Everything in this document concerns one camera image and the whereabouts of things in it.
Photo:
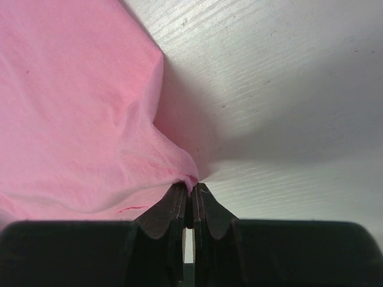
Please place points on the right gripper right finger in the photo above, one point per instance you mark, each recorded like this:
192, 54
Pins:
214, 246

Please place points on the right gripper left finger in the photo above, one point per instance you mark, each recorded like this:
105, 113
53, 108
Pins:
158, 257

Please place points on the pink t-shirt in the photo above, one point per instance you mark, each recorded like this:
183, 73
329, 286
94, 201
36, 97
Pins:
80, 86

